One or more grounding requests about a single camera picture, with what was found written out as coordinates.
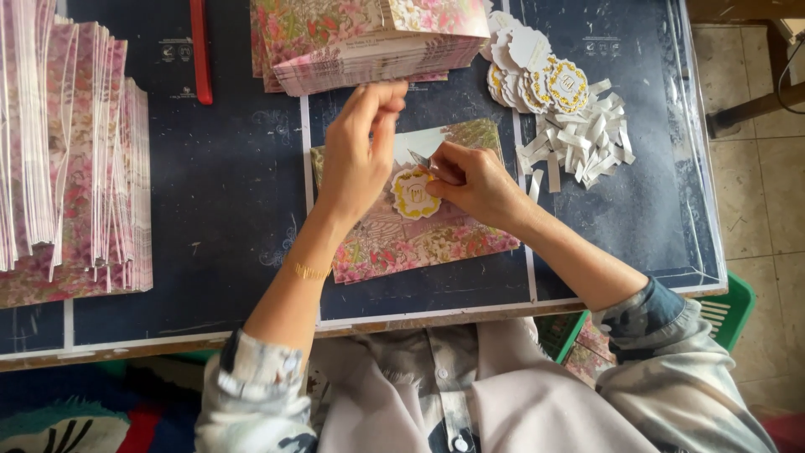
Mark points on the colourful patterned rug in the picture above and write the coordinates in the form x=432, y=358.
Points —
x=88, y=415

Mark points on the person's camouflage shirt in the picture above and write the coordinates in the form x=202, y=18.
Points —
x=666, y=384

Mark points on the heap of white paper strips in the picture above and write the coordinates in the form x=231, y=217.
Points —
x=585, y=145

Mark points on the upright row of floral cards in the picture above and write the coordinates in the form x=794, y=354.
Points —
x=69, y=176

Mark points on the pile of scalloped seals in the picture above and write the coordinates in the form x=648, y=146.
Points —
x=534, y=69

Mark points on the small grey backing strip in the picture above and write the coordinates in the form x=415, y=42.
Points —
x=418, y=158

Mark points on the dark blue table mat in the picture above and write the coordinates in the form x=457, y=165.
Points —
x=226, y=207

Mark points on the person's pale pink scarf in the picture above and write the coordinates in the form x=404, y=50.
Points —
x=522, y=402

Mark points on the green plastic basket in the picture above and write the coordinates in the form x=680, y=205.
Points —
x=733, y=311

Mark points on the red plastic object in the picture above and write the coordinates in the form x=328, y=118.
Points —
x=786, y=434

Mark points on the red plastic tool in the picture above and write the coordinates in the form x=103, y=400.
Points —
x=201, y=50

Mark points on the person's left hand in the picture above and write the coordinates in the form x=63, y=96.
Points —
x=352, y=163

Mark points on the floral cards bundle in basket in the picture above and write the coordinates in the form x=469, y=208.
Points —
x=588, y=352

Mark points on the single floral greeting card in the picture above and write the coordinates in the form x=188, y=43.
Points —
x=415, y=245

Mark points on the slanted stack of floral cards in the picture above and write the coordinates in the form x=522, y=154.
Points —
x=377, y=38

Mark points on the gold white scalloped seal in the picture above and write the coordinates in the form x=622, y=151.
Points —
x=412, y=198

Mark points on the person's right hand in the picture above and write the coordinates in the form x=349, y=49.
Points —
x=484, y=185

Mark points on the brown wooden furniture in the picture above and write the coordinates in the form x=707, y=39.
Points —
x=748, y=100

